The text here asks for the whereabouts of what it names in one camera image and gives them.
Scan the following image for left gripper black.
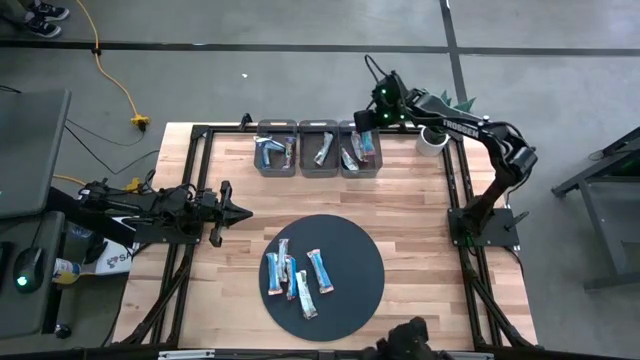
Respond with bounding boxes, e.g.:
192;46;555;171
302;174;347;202
199;180;254;249

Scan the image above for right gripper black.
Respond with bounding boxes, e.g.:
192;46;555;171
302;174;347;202
353;72;409;134

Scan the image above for chocolate chip granola bar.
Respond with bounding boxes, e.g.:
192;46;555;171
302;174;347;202
340;147;360;173
349;130;369;164
360;130;377;159

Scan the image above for whitish granola bar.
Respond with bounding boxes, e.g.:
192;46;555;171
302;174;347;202
277;238;290;284

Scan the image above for oatmeal raisin granola bar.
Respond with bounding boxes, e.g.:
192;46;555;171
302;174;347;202
313;131;335;167

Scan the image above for blue granola bar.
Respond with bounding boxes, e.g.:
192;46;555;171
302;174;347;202
284;255;299;302

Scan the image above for granola bar with checkered end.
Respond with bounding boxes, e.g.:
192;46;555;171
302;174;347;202
294;269;319;321

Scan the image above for grey plastic bin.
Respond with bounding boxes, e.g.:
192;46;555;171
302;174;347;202
298;119;342;179
339;119;385;180
253;118;298;179

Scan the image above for white printed box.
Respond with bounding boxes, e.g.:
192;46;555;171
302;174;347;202
92;238;140;277

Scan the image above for round black plate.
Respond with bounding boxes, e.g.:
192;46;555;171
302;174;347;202
258;213;386;343

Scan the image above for black support beam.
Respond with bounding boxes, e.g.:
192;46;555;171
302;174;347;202
47;187;137;247

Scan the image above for yellow and blue can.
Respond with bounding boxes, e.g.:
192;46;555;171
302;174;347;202
51;257;82;286

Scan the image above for black computer mouse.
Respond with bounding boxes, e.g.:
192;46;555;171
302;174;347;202
12;245;46;295

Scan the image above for dark grey monitor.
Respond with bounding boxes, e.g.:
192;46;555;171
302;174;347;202
0;88;72;220

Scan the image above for grey desk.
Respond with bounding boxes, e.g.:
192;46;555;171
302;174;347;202
0;209;67;341

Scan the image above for grey side table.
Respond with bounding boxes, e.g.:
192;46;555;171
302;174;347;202
549;124;640;292

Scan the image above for person's shoe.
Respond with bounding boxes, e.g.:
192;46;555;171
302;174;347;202
23;18;64;39
27;0;71;22

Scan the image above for person's leg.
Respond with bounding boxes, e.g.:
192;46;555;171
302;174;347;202
0;0;39;24

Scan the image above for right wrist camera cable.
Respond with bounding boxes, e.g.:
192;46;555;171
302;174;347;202
363;53;389;84

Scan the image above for black aluminium table frame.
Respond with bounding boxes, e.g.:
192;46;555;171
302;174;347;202
112;122;539;351

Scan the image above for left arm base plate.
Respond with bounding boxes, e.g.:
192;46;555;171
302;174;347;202
133;219;204;246

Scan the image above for short yellow power cable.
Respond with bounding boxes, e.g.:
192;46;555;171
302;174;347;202
52;173;146;195

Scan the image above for black floor cable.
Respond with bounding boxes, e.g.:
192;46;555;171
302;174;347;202
63;117;161;176

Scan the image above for yellow extension cable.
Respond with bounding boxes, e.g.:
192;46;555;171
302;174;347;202
74;0;151;134

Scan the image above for silver bracket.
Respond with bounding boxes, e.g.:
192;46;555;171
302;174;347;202
436;351;495;360
157;349;217;360

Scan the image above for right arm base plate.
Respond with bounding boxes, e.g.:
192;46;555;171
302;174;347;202
447;207;521;249

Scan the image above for black lever handle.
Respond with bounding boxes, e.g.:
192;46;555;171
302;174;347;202
503;210;530;233

